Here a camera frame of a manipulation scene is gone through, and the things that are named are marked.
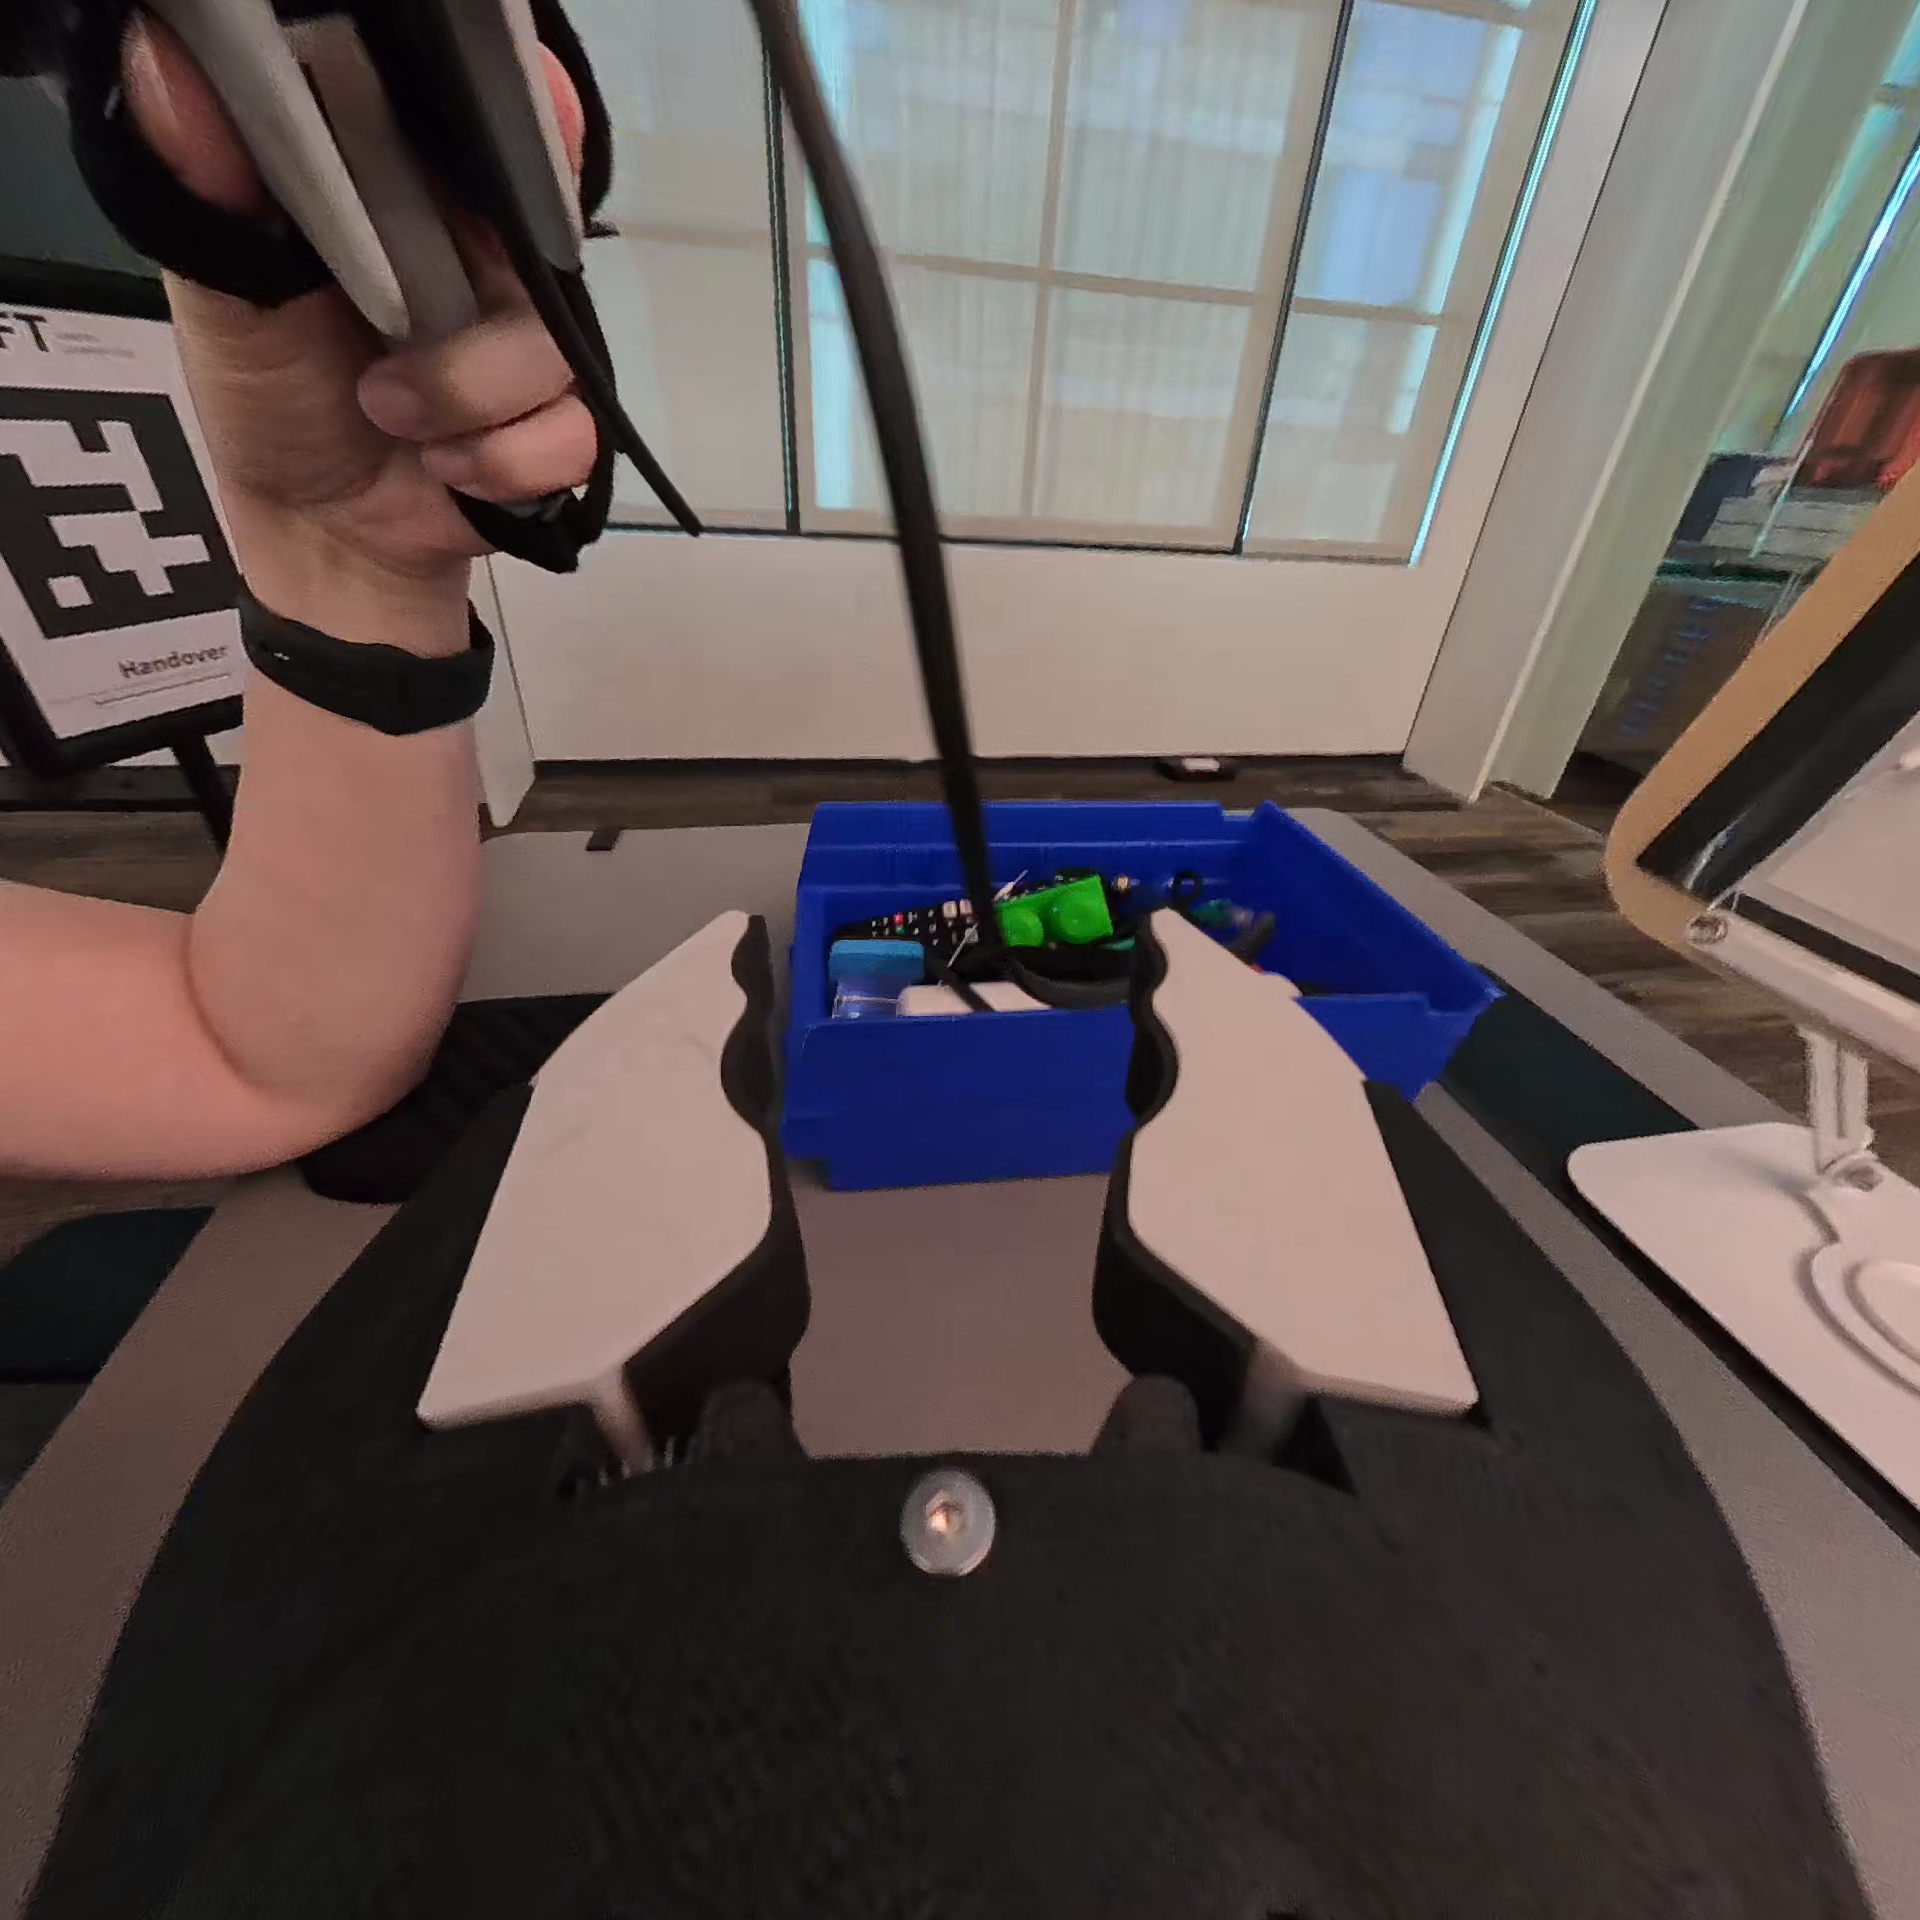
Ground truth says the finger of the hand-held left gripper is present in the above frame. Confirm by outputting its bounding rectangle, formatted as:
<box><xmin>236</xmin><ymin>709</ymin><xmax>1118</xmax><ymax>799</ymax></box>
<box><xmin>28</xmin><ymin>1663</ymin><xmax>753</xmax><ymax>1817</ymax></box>
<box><xmin>435</xmin><ymin>0</ymin><xmax>590</xmax><ymax>274</ymax></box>

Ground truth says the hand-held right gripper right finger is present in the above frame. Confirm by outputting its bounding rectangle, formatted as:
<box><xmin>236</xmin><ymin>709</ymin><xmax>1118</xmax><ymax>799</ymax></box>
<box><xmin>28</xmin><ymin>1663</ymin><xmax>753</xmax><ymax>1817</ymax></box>
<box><xmin>1089</xmin><ymin>906</ymin><xmax>1483</xmax><ymax>1469</ymax></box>

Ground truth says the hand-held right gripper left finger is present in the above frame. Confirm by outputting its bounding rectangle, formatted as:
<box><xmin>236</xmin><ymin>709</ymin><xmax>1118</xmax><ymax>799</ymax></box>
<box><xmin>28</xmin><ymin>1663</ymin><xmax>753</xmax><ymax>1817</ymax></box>
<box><xmin>417</xmin><ymin>910</ymin><xmax>817</xmax><ymax>1469</ymax></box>

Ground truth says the blue plastic bin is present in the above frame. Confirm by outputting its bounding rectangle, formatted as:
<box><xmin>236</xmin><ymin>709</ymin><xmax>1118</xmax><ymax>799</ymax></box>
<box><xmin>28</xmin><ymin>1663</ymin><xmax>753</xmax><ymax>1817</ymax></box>
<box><xmin>779</xmin><ymin>799</ymin><xmax>1502</xmax><ymax>1193</ymax></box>

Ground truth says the black cable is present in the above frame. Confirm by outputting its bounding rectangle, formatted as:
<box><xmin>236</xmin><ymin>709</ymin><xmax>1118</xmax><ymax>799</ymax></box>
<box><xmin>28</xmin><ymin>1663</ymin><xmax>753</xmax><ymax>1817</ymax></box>
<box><xmin>511</xmin><ymin>0</ymin><xmax>1151</xmax><ymax>1014</ymax></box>

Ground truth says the person's left forearm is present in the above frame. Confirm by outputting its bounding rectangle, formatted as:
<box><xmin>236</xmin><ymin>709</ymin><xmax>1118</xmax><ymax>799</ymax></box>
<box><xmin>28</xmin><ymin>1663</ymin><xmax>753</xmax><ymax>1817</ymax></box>
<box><xmin>0</xmin><ymin>704</ymin><xmax>490</xmax><ymax>1180</ymax></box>

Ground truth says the person's left hand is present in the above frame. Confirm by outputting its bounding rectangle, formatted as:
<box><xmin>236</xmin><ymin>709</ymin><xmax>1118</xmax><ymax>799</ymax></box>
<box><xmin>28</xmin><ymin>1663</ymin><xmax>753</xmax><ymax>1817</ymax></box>
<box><xmin>128</xmin><ymin>16</ymin><xmax>601</xmax><ymax>616</ymax></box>

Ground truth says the black mesh wrist rest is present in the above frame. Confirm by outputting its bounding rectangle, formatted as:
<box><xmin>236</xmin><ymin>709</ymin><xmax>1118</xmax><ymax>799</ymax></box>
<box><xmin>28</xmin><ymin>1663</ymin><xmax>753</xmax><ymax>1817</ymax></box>
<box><xmin>300</xmin><ymin>996</ymin><xmax>601</xmax><ymax>1205</ymax></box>

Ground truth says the black rolling sign stand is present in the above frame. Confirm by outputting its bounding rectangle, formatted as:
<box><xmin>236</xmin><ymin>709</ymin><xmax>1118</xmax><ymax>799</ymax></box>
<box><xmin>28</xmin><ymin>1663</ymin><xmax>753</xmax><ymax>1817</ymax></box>
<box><xmin>0</xmin><ymin>255</ymin><xmax>249</xmax><ymax>840</ymax></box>

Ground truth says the short green toy block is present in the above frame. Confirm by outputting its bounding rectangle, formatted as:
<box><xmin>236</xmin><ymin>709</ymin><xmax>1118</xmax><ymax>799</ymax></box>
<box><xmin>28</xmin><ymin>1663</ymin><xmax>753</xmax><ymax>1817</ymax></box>
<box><xmin>993</xmin><ymin>878</ymin><xmax>1115</xmax><ymax>950</ymax></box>

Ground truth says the black remote control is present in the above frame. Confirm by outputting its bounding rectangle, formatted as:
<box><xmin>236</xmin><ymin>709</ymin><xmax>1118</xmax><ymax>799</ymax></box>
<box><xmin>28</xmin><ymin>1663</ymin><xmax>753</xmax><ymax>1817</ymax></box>
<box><xmin>833</xmin><ymin>896</ymin><xmax>993</xmax><ymax>950</ymax></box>

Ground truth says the document display board with stand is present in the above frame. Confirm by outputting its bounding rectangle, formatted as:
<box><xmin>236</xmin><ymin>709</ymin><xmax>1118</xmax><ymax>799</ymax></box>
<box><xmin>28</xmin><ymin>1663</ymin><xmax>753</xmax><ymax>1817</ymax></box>
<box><xmin>1568</xmin><ymin>464</ymin><xmax>1920</xmax><ymax>1509</ymax></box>

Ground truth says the large paned window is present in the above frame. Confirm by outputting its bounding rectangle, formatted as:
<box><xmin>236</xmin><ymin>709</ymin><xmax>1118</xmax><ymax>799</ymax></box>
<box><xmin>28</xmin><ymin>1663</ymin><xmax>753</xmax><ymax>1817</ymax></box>
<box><xmin>577</xmin><ymin>0</ymin><xmax>1594</xmax><ymax>564</ymax></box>

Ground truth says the dark wall board yellow logo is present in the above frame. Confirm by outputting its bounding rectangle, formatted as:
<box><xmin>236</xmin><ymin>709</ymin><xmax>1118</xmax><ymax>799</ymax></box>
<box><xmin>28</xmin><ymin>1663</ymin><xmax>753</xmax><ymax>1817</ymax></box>
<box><xmin>0</xmin><ymin>76</ymin><xmax>168</xmax><ymax>325</ymax></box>

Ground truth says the black table cable cover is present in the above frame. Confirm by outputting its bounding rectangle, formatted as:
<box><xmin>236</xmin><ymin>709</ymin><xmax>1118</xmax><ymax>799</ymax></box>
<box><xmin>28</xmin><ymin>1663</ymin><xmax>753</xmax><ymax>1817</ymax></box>
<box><xmin>1441</xmin><ymin>983</ymin><xmax>1920</xmax><ymax>1519</ymax></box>

